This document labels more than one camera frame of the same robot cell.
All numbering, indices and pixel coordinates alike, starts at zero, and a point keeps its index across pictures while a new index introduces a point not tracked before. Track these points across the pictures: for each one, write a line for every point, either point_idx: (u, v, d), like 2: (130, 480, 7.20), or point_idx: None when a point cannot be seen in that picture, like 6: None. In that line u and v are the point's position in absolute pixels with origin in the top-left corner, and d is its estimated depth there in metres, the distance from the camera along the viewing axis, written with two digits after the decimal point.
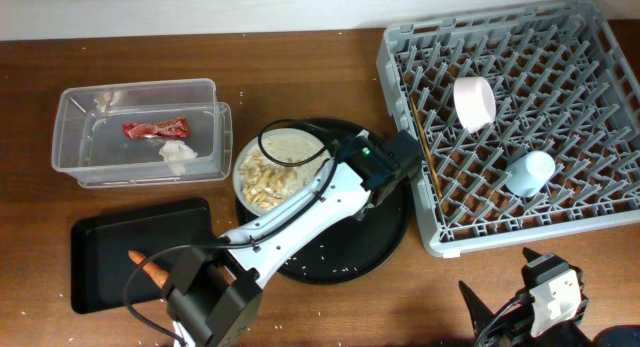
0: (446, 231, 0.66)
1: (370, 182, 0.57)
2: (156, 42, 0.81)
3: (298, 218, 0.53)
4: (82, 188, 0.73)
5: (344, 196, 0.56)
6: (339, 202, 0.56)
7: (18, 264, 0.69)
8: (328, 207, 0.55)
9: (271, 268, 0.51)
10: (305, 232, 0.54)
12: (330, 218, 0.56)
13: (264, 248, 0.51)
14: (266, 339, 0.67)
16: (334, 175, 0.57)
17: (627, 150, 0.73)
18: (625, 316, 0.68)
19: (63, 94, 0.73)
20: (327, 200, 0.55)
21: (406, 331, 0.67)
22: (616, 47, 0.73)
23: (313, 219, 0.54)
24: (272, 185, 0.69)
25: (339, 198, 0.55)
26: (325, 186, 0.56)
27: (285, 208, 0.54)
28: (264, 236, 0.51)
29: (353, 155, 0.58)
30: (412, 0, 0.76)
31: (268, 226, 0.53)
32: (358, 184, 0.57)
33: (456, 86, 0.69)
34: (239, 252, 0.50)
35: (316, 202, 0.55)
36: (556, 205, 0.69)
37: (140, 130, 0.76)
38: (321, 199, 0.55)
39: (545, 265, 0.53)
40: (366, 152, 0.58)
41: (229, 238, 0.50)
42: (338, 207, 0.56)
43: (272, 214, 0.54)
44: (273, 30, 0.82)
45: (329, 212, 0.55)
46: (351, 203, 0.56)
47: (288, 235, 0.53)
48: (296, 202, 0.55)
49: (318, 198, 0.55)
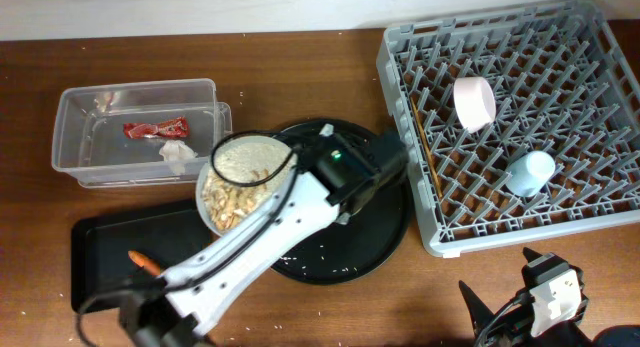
0: (446, 231, 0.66)
1: (338, 195, 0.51)
2: (157, 42, 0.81)
3: (255, 244, 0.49)
4: (82, 188, 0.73)
5: (303, 215, 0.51)
6: (299, 222, 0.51)
7: (18, 264, 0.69)
8: (285, 229, 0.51)
9: (216, 305, 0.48)
10: (261, 257, 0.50)
12: (292, 238, 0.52)
13: (206, 289, 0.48)
14: (266, 338, 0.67)
16: (295, 190, 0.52)
17: (626, 151, 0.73)
18: (625, 316, 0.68)
19: (63, 95, 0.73)
20: (284, 220, 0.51)
21: (406, 331, 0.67)
22: (616, 47, 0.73)
23: (270, 241, 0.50)
24: (242, 206, 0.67)
25: (299, 218, 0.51)
26: (283, 206, 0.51)
27: (241, 232, 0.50)
28: (206, 275, 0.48)
29: (321, 163, 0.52)
30: (412, 0, 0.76)
31: (215, 259, 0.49)
32: (321, 200, 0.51)
33: (456, 85, 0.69)
34: (179, 295, 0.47)
35: (272, 226, 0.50)
36: (556, 205, 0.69)
37: (140, 130, 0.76)
38: (277, 221, 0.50)
39: (545, 265, 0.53)
40: (335, 159, 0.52)
41: (167, 279, 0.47)
42: (298, 227, 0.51)
43: (222, 243, 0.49)
44: (273, 30, 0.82)
45: (288, 234, 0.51)
46: (315, 220, 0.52)
47: (236, 268, 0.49)
48: (251, 224, 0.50)
49: (273, 222, 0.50)
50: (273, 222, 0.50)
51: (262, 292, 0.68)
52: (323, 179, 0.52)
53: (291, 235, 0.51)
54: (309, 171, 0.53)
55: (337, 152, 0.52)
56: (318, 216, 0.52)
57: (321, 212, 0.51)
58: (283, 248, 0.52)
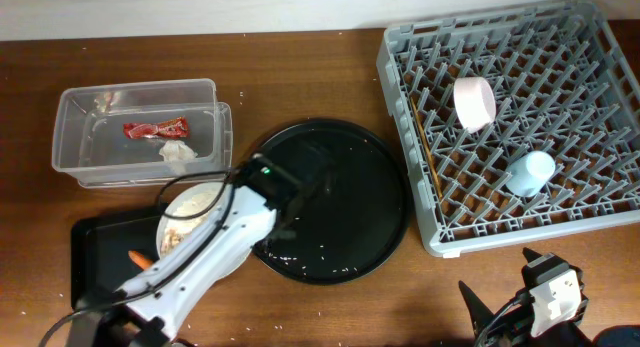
0: (446, 231, 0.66)
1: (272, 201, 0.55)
2: (157, 42, 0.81)
3: (207, 250, 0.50)
4: (82, 188, 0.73)
5: (250, 220, 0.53)
6: (245, 227, 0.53)
7: (17, 263, 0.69)
8: (233, 235, 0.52)
9: (180, 310, 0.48)
10: (216, 262, 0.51)
12: (240, 242, 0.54)
13: (167, 293, 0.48)
14: (266, 338, 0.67)
16: (237, 201, 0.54)
17: (627, 151, 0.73)
18: (625, 316, 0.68)
19: (64, 94, 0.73)
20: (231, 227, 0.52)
21: (406, 331, 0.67)
22: (616, 47, 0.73)
23: (223, 247, 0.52)
24: None
25: (245, 223, 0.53)
26: (228, 217, 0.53)
27: (191, 241, 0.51)
28: (165, 280, 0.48)
29: (255, 178, 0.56)
30: (413, 1, 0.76)
31: (170, 266, 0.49)
32: (262, 205, 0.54)
33: (456, 85, 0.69)
34: (138, 303, 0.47)
35: (221, 232, 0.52)
36: (556, 206, 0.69)
37: (140, 130, 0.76)
38: (225, 228, 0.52)
39: (545, 266, 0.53)
40: (267, 171, 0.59)
41: (126, 290, 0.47)
42: (245, 232, 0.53)
43: (176, 252, 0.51)
44: (274, 30, 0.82)
45: (237, 240, 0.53)
46: (256, 228, 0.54)
47: (194, 273, 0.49)
48: (200, 234, 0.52)
49: (221, 228, 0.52)
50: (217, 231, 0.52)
51: (262, 292, 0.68)
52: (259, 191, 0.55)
53: (239, 241, 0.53)
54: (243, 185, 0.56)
55: (266, 169, 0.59)
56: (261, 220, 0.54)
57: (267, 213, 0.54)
58: (231, 255, 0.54)
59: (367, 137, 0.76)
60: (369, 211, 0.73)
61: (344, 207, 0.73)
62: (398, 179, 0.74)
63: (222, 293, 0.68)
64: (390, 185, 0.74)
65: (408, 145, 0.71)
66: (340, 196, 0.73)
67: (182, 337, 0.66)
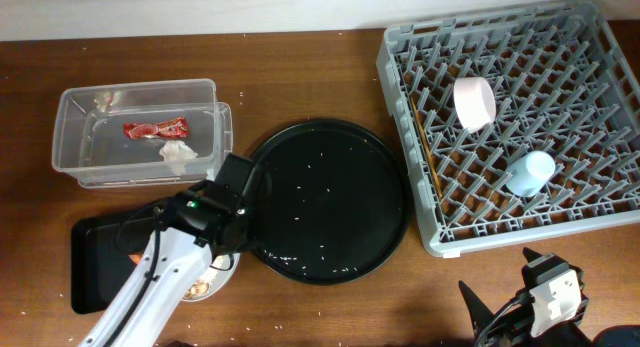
0: (446, 231, 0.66)
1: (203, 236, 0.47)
2: (157, 42, 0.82)
3: (140, 309, 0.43)
4: (82, 188, 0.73)
5: (182, 263, 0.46)
6: (178, 270, 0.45)
7: (17, 263, 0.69)
8: (168, 283, 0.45)
9: None
10: (156, 312, 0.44)
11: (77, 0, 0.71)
12: (178, 289, 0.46)
13: None
14: (266, 338, 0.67)
16: (165, 246, 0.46)
17: (627, 151, 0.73)
18: (626, 316, 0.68)
19: (64, 95, 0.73)
20: (162, 277, 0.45)
21: (406, 331, 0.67)
22: (616, 47, 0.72)
23: (158, 299, 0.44)
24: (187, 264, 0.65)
25: (178, 268, 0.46)
26: (157, 268, 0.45)
27: (120, 303, 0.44)
28: None
29: (179, 214, 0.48)
30: (413, 1, 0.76)
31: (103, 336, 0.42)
32: (193, 244, 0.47)
33: (456, 86, 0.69)
34: None
35: (151, 284, 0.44)
36: (556, 206, 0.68)
37: (140, 130, 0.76)
38: (156, 279, 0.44)
39: (545, 266, 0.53)
40: (193, 204, 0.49)
41: None
42: (178, 278, 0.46)
43: (110, 313, 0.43)
44: (274, 30, 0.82)
45: (173, 285, 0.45)
46: (192, 271, 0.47)
47: (134, 335, 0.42)
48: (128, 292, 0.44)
49: (152, 281, 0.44)
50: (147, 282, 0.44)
51: (262, 293, 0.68)
52: (189, 227, 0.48)
53: (178, 285, 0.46)
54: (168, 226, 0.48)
55: (192, 202, 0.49)
56: (193, 260, 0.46)
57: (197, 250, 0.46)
58: (175, 300, 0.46)
59: (367, 137, 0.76)
60: (370, 211, 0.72)
61: (344, 207, 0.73)
62: (398, 179, 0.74)
63: (223, 293, 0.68)
64: (391, 184, 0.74)
65: (408, 145, 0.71)
66: (341, 196, 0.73)
67: (183, 337, 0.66)
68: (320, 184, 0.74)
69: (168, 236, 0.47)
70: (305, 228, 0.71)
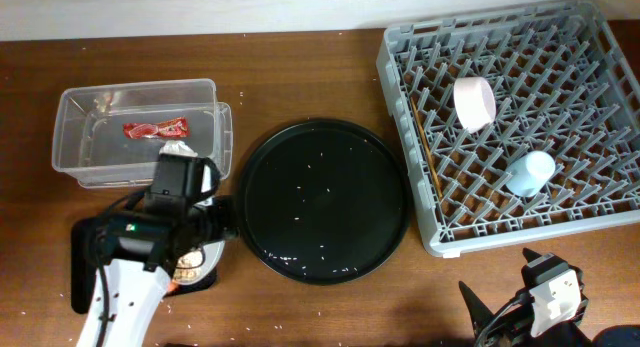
0: (446, 231, 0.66)
1: (151, 258, 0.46)
2: (158, 42, 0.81)
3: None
4: (82, 188, 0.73)
5: (133, 297, 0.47)
6: (131, 305, 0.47)
7: (16, 264, 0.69)
8: (123, 320, 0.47)
9: None
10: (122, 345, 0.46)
11: (77, 0, 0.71)
12: (140, 317, 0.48)
13: None
14: (266, 338, 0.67)
16: (113, 280, 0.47)
17: (626, 150, 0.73)
18: (625, 316, 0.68)
19: (64, 95, 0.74)
20: (119, 313, 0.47)
21: (406, 331, 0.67)
22: (615, 47, 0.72)
23: (119, 335, 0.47)
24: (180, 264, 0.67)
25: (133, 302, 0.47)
26: (113, 304, 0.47)
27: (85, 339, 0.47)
28: None
29: (119, 241, 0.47)
30: (412, 1, 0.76)
31: None
32: (142, 268, 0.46)
33: (456, 85, 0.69)
34: None
35: (109, 324, 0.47)
36: (556, 206, 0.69)
37: (141, 131, 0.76)
38: (111, 319, 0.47)
39: (545, 266, 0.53)
40: (132, 227, 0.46)
41: None
42: (136, 310, 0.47)
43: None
44: (274, 30, 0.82)
45: (130, 320, 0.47)
46: (149, 300, 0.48)
47: None
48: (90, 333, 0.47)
49: (109, 320, 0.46)
50: (105, 324, 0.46)
51: (262, 293, 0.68)
52: (136, 251, 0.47)
53: (138, 317, 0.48)
54: (113, 256, 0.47)
55: (132, 226, 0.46)
56: (146, 292, 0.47)
57: (147, 283, 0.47)
58: (140, 327, 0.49)
59: (367, 137, 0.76)
60: (369, 211, 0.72)
61: (344, 207, 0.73)
62: (399, 179, 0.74)
63: (223, 293, 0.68)
64: (391, 184, 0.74)
65: (408, 145, 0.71)
66: (340, 196, 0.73)
67: (183, 337, 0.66)
68: (319, 184, 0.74)
69: (115, 271, 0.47)
70: (305, 228, 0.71)
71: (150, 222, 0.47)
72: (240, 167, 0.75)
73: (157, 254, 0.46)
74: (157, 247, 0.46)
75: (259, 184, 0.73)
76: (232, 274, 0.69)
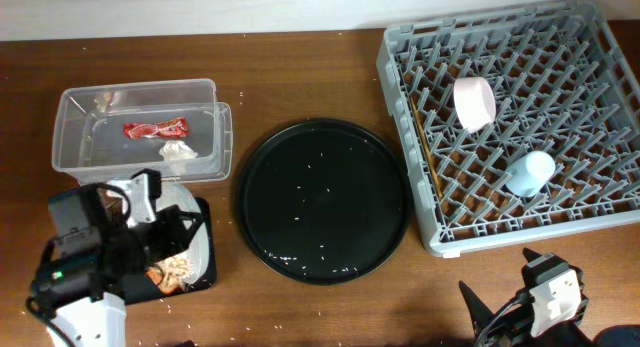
0: (446, 231, 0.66)
1: (95, 287, 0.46)
2: (158, 42, 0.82)
3: None
4: (82, 188, 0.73)
5: (98, 328, 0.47)
6: (98, 335, 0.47)
7: (16, 263, 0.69)
8: None
9: None
10: None
11: (77, 0, 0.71)
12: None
13: None
14: (266, 338, 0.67)
16: (69, 327, 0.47)
17: (626, 150, 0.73)
18: (625, 316, 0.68)
19: (64, 94, 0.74)
20: None
21: (406, 331, 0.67)
22: (616, 47, 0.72)
23: None
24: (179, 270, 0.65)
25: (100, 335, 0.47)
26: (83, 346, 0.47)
27: None
28: None
29: (53, 290, 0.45)
30: (412, 1, 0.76)
31: None
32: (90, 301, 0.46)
33: (456, 85, 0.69)
34: None
35: None
36: (556, 205, 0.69)
37: (140, 130, 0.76)
38: None
39: (545, 265, 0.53)
40: (58, 273, 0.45)
41: None
42: (103, 340, 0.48)
43: None
44: (275, 30, 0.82)
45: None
46: (113, 327, 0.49)
47: None
48: None
49: None
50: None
51: (261, 292, 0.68)
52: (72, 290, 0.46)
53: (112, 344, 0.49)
54: (55, 308, 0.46)
55: (57, 273, 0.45)
56: (105, 319, 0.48)
57: (98, 311, 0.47)
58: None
59: (366, 137, 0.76)
60: (369, 212, 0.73)
61: (344, 207, 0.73)
62: (398, 179, 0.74)
63: (223, 293, 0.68)
64: (390, 184, 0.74)
65: (408, 145, 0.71)
66: (340, 196, 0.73)
67: (182, 337, 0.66)
68: (320, 184, 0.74)
69: (64, 322, 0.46)
70: (305, 228, 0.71)
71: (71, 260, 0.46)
72: (239, 167, 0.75)
73: (98, 280, 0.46)
74: (92, 278, 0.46)
75: (259, 184, 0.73)
76: (232, 274, 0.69)
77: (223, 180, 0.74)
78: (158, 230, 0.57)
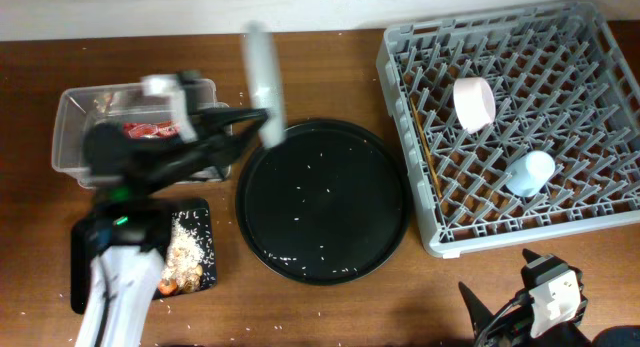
0: (446, 231, 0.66)
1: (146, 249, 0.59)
2: (158, 42, 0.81)
3: (111, 322, 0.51)
4: (82, 189, 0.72)
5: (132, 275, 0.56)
6: (130, 284, 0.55)
7: (18, 262, 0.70)
8: (123, 297, 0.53)
9: None
10: (126, 320, 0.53)
11: None
12: (141, 298, 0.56)
13: None
14: (266, 338, 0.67)
16: (114, 264, 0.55)
17: (626, 151, 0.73)
18: (625, 316, 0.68)
19: (64, 94, 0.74)
20: (119, 293, 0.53)
21: (406, 331, 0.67)
22: (615, 47, 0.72)
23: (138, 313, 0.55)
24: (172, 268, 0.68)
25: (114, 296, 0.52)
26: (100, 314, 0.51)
27: (87, 334, 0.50)
28: None
29: (112, 236, 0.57)
30: (413, 1, 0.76)
31: None
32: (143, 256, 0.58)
33: (456, 85, 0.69)
34: None
35: (110, 306, 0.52)
36: (556, 206, 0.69)
37: (140, 131, 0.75)
38: (111, 299, 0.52)
39: (545, 266, 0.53)
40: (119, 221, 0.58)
41: None
42: (133, 288, 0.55)
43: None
44: (274, 30, 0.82)
45: (143, 296, 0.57)
46: (148, 281, 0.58)
47: None
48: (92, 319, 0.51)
49: (110, 301, 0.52)
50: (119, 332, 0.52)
51: (262, 293, 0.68)
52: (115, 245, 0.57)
53: (140, 293, 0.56)
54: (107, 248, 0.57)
55: (121, 219, 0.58)
56: (146, 268, 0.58)
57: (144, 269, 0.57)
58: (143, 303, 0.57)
59: (367, 137, 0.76)
60: (369, 212, 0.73)
61: (344, 207, 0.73)
62: (398, 179, 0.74)
63: (223, 293, 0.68)
64: (390, 185, 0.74)
65: (408, 145, 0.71)
66: (340, 196, 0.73)
67: (183, 337, 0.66)
68: (319, 184, 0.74)
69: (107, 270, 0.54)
70: (305, 229, 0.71)
71: (134, 216, 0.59)
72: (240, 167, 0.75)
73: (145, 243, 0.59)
74: (145, 232, 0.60)
75: (259, 184, 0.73)
76: (232, 274, 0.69)
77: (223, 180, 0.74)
78: (196, 143, 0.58)
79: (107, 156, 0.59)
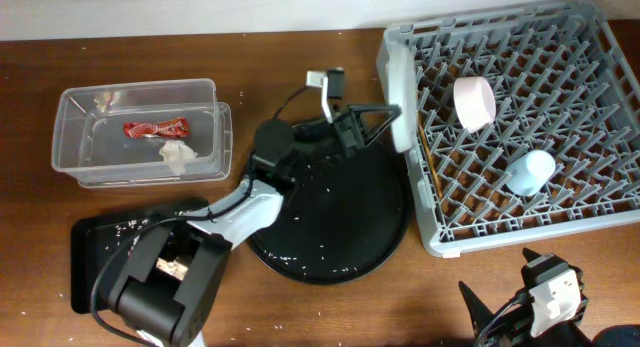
0: (446, 230, 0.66)
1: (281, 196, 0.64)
2: (157, 41, 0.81)
3: (243, 206, 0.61)
4: (82, 188, 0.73)
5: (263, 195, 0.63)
6: (267, 195, 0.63)
7: (18, 261, 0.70)
8: (260, 201, 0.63)
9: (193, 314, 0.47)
10: (251, 215, 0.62)
11: None
12: (259, 217, 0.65)
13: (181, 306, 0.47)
14: (266, 338, 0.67)
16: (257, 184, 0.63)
17: (626, 150, 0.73)
18: (625, 316, 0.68)
19: (63, 94, 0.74)
20: (255, 196, 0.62)
21: (406, 331, 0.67)
22: (616, 47, 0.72)
23: (246, 214, 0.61)
24: None
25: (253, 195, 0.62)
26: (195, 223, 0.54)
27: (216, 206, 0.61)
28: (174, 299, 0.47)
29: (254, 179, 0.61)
30: (413, 1, 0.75)
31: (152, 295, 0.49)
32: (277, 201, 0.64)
33: (456, 85, 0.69)
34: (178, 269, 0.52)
35: (246, 198, 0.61)
36: (556, 205, 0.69)
37: (140, 130, 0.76)
38: (247, 194, 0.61)
39: (545, 266, 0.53)
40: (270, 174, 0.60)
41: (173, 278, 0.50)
42: (258, 202, 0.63)
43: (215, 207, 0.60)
44: (274, 30, 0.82)
45: (269, 203, 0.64)
46: (268, 213, 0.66)
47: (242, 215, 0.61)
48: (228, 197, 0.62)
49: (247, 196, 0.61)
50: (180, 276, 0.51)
51: (262, 293, 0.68)
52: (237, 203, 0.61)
53: (259, 212, 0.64)
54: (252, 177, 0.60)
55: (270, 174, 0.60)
56: (273, 208, 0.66)
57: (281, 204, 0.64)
58: (257, 219, 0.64)
59: None
60: (370, 212, 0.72)
61: (344, 207, 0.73)
62: (398, 179, 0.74)
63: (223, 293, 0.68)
64: (390, 184, 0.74)
65: (408, 144, 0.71)
66: (340, 196, 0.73)
67: None
68: (319, 184, 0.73)
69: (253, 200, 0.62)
70: (305, 229, 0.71)
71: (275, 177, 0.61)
72: (240, 167, 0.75)
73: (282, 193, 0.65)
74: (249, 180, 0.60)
75: None
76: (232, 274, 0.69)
77: (223, 180, 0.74)
78: (332, 127, 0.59)
79: (278, 151, 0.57)
